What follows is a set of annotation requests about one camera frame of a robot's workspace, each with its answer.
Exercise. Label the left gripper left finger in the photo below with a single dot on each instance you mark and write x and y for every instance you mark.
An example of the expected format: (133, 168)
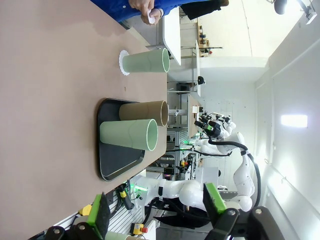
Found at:
(100, 217)

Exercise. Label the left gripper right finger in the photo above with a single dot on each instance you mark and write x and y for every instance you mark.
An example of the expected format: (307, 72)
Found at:
(225, 225)

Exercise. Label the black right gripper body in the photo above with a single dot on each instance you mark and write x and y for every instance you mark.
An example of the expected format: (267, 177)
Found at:
(215, 129)

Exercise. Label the brown plastic cup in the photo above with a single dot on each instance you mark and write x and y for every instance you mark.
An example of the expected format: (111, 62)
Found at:
(140, 111)

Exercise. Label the pale green plastic cup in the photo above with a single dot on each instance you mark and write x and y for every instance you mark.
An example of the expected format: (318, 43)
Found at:
(125, 133)
(145, 61)
(116, 236)

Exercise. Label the white scalloped paper coaster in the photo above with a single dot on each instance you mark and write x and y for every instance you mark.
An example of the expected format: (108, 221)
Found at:
(150, 20)
(120, 62)

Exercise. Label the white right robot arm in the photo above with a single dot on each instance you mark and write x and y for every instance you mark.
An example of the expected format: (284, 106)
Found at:
(175, 190)

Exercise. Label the person's left hand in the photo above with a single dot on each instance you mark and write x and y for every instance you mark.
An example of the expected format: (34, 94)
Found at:
(157, 15)

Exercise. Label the person's right hand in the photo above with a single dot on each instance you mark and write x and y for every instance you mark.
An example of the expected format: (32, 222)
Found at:
(142, 4)

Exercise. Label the small yellow control box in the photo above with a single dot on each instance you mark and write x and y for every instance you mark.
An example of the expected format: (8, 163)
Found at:
(85, 210)

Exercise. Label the wooden-top background bench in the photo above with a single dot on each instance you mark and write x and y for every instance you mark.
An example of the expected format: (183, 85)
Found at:
(193, 117)

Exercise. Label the black handheld device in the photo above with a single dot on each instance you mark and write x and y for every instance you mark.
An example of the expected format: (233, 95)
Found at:
(126, 197)

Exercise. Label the yellow emergency stop box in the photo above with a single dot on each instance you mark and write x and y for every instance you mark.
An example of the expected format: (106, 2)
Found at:
(138, 228)

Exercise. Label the black serving tray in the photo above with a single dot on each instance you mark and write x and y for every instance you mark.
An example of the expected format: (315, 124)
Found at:
(112, 162)

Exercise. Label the bright rectangular light panel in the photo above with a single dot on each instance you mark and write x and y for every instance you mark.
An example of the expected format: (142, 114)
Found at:
(293, 121)

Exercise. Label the white rounded table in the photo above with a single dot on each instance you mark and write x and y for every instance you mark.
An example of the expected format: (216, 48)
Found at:
(172, 37)

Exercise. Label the black ceiling-mounted device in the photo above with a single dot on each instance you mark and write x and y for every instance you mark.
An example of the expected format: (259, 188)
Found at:
(280, 6)

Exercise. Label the person in blue shirt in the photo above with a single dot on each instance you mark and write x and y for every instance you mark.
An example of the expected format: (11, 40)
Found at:
(112, 7)

